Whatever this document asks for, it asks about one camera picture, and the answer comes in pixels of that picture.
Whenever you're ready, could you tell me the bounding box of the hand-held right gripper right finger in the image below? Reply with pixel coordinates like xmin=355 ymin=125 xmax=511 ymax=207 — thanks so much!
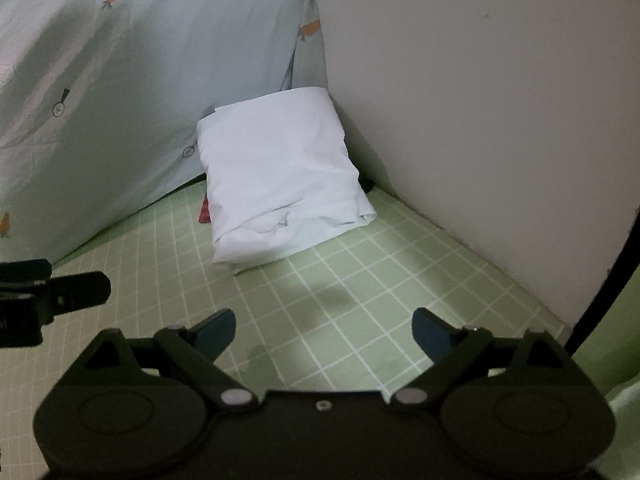
xmin=390 ymin=307 xmax=577 ymax=406

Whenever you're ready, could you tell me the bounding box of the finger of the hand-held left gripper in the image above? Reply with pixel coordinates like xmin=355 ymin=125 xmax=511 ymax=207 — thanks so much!
xmin=35 ymin=272 xmax=112 ymax=326
xmin=0 ymin=258 xmax=54 ymax=284

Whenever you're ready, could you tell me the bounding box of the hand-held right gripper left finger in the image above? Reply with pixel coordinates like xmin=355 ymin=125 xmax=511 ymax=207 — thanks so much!
xmin=81 ymin=307 xmax=254 ymax=408

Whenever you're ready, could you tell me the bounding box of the green checked bed sheet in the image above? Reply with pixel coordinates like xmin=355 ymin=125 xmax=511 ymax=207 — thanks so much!
xmin=0 ymin=180 xmax=571 ymax=466

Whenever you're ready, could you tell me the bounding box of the carrot print quilt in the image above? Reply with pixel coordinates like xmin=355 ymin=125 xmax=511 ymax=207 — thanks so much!
xmin=0 ymin=0 xmax=329 ymax=262

